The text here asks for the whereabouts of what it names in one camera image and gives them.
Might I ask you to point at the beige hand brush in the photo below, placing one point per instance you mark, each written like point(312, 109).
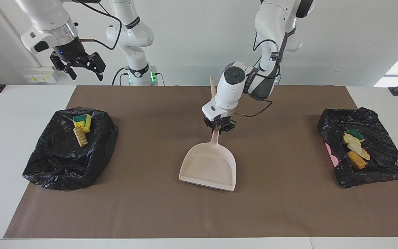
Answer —
point(212, 88)

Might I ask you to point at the brown paper table mat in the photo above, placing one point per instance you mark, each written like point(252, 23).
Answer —
point(185, 218)

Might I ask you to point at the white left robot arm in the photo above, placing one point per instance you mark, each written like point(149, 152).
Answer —
point(231, 90)

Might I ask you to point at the pale beige foam chunk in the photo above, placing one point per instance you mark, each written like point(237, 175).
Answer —
point(359, 149)

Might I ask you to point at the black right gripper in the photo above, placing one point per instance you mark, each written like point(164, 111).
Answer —
point(74, 53)

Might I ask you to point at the white wall socket box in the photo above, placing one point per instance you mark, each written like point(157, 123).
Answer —
point(41, 74)

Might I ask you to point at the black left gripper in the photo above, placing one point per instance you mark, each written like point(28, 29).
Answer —
point(219, 122)

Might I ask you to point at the beige ridged foam piece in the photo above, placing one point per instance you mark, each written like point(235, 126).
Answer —
point(81, 136)

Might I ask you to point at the yellow sponge piece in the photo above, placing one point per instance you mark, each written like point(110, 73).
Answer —
point(87, 125)
point(353, 135)
point(78, 119)

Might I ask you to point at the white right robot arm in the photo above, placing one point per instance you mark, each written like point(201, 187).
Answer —
point(130, 34)

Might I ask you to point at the beige plastic dustpan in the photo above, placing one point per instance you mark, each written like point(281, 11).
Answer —
point(206, 166)

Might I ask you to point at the black bag lined bin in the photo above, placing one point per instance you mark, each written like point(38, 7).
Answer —
point(385, 166)
point(57, 162)

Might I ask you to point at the brown bread roll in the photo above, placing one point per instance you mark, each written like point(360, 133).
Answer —
point(357, 160)

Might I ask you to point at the pink plastic bin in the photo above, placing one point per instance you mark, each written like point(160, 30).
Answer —
point(329, 152)

